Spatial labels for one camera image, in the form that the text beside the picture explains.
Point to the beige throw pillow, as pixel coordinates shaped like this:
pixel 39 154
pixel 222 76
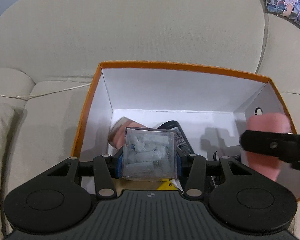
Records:
pixel 0 155

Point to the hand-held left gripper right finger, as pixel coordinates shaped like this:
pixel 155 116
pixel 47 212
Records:
pixel 183 163

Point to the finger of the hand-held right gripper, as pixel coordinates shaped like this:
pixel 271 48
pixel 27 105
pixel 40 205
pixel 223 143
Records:
pixel 265 142

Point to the brown cardboard box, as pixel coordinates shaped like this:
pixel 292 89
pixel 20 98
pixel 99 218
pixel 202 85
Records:
pixel 135 185

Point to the pink cup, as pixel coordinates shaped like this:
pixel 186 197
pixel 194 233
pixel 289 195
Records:
pixel 118 132

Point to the beige sofa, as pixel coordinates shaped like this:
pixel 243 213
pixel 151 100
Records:
pixel 115 30

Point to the clear plastic box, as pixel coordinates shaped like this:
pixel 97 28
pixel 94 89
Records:
pixel 147 155

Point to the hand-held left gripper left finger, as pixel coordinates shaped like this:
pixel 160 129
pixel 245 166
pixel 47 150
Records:
pixel 118 165

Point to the pink case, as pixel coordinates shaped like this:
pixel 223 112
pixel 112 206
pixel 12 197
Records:
pixel 265 122

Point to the orange cardboard box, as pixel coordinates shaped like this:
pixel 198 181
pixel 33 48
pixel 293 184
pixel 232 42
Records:
pixel 165 90

